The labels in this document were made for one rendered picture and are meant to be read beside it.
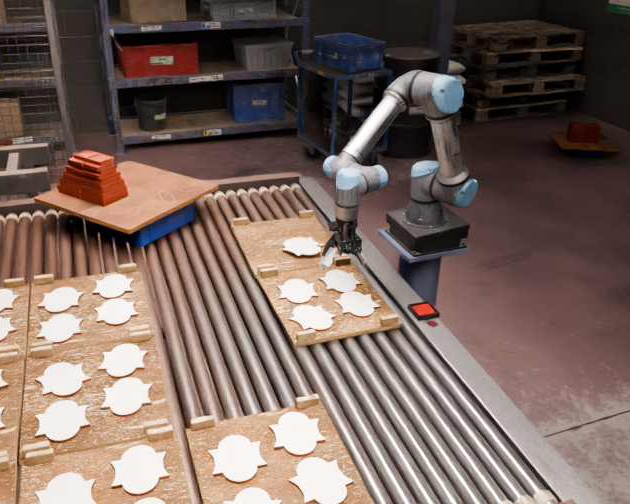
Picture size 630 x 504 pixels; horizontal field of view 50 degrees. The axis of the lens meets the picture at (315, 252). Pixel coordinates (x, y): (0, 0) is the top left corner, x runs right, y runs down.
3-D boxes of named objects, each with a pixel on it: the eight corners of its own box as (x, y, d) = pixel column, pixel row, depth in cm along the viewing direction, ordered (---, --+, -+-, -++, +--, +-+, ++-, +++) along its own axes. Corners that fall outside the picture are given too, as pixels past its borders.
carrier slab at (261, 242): (314, 218, 276) (314, 215, 276) (350, 265, 242) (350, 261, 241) (230, 228, 266) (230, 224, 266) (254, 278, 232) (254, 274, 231)
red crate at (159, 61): (189, 64, 642) (187, 33, 629) (200, 74, 605) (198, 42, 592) (117, 68, 619) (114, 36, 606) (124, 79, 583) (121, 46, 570)
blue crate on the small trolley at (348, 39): (346, 57, 584) (347, 31, 574) (385, 68, 549) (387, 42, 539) (311, 62, 564) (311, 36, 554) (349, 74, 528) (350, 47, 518)
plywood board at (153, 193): (129, 164, 298) (128, 160, 297) (218, 189, 275) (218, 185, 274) (34, 201, 260) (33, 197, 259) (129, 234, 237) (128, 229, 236)
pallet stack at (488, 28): (524, 93, 826) (537, 18, 786) (581, 116, 744) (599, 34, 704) (431, 102, 782) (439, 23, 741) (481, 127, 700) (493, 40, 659)
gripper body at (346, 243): (339, 258, 215) (341, 224, 209) (330, 246, 222) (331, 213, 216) (361, 255, 217) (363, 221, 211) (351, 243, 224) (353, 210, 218)
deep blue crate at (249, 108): (273, 109, 692) (273, 72, 675) (284, 120, 658) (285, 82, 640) (225, 112, 678) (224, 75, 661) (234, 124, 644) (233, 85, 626)
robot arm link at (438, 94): (450, 186, 264) (426, 63, 228) (482, 197, 254) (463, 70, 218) (431, 205, 259) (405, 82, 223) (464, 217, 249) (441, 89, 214)
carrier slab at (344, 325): (351, 265, 242) (351, 261, 241) (402, 327, 208) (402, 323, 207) (256, 280, 231) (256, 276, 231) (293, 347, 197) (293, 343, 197)
